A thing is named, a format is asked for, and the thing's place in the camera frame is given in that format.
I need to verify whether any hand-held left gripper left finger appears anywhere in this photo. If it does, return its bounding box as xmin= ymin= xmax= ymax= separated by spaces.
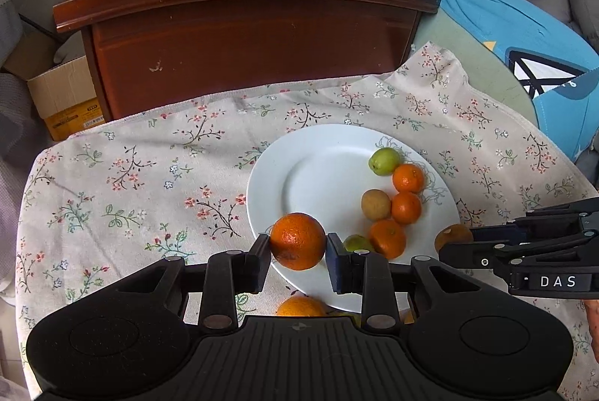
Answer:
xmin=112 ymin=234 xmax=273 ymax=333

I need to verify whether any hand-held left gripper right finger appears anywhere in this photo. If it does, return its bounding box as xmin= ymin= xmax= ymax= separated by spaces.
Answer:
xmin=326 ymin=233 xmax=488 ymax=333

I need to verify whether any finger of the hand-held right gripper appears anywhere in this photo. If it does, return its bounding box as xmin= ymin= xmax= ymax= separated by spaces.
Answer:
xmin=469 ymin=196 xmax=599 ymax=245
xmin=439 ymin=242 xmax=599 ymax=285

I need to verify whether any amber brown round fruit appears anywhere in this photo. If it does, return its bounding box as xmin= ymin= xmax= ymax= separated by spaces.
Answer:
xmin=434 ymin=223 xmax=474 ymax=254

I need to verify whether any large dark orange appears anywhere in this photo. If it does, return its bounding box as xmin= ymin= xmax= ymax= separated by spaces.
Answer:
xmin=269 ymin=212 xmax=327 ymax=272

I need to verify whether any large brown round fruit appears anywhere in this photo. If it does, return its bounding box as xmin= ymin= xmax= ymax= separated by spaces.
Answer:
xmin=361 ymin=189 xmax=392 ymax=221

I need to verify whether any white plate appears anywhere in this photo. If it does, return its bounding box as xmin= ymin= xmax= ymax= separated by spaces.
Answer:
xmin=246 ymin=123 xmax=462 ymax=314

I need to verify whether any small green jujube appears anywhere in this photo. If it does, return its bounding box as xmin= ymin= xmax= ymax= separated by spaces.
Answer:
xmin=368 ymin=147 xmax=403 ymax=176

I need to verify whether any person's right hand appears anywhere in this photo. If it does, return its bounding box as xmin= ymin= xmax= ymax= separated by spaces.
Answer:
xmin=584 ymin=299 xmax=599 ymax=365

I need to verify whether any large light orange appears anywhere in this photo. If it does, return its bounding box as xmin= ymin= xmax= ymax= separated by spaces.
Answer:
xmin=276 ymin=296 xmax=328 ymax=318

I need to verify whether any floral tablecloth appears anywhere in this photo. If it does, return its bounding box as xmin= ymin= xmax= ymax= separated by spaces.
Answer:
xmin=14 ymin=41 xmax=599 ymax=401

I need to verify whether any blue printed cloth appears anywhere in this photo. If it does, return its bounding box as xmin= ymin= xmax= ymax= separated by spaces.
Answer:
xmin=351 ymin=0 xmax=599 ymax=163

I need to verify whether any dark wooden cabinet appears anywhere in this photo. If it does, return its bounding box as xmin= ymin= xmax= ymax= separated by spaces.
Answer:
xmin=52 ymin=0 xmax=441 ymax=122

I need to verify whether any cardboard box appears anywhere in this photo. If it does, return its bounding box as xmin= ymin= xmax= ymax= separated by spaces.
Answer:
xmin=2 ymin=31 xmax=107 ymax=143

